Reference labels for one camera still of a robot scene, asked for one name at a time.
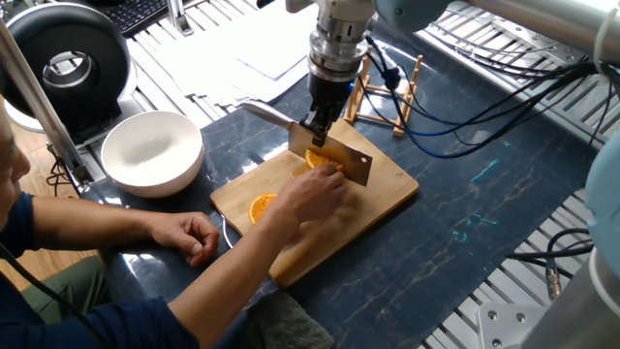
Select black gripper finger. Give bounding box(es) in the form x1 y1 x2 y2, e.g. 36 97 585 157
325 104 342 131
298 107 329 149

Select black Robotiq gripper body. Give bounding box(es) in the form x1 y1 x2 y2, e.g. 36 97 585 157
307 72 355 116

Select orange half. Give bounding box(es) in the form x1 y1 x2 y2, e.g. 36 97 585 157
248 192 278 226
303 147 345 174

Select steel handled cleaver knife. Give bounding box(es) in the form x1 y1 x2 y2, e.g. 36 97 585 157
240 100 374 188

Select grey green cloth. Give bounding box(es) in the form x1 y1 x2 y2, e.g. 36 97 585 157
236 289 335 349

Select person's right forearm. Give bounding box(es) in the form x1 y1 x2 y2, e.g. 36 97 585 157
167 210 301 349

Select person's left forearm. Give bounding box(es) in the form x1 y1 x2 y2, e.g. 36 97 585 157
31 195 157 253

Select person's right hand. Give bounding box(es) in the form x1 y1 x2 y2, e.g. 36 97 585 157
267 162 349 230

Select person's left hand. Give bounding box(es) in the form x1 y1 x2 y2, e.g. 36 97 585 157
146 211 222 269

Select wooden peg rack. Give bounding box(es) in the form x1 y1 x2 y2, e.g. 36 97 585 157
342 46 425 140

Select bamboo cutting board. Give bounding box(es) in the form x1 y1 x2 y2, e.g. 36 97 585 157
209 118 420 290

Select white paper sheets stack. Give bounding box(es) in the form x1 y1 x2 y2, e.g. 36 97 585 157
126 0 322 111

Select dark blue marbled table mat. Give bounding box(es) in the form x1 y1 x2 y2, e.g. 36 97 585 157
79 21 600 349

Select silver perforated mounting plate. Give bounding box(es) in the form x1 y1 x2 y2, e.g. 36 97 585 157
491 14 590 67

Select black keyboard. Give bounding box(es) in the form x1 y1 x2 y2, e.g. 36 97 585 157
104 0 171 40

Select dark blue shirt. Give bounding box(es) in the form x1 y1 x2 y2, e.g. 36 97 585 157
0 191 252 349

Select green trousers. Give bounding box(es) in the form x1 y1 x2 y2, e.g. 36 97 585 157
19 255 113 327

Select black round fan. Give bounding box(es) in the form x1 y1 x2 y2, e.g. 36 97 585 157
0 2 140 147

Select person's dark haired head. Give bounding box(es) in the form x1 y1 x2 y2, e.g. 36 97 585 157
0 99 33 235

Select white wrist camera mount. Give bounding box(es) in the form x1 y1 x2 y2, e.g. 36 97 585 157
284 0 379 23

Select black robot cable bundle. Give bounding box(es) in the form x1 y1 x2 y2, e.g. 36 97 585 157
356 33 620 161

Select short aluminium post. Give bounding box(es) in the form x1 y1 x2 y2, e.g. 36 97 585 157
166 0 196 38

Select black table edge cable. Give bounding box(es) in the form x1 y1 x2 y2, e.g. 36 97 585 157
506 227 596 302

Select thin black floor cable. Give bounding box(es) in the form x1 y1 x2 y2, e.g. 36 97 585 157
46 144 81 209

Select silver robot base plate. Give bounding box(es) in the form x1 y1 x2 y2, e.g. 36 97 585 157
477 301 549 349

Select aluminium frame post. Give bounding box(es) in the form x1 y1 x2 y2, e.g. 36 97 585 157
0 18 96 188

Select thick black cable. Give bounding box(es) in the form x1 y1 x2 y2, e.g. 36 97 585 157
0 241 112 349

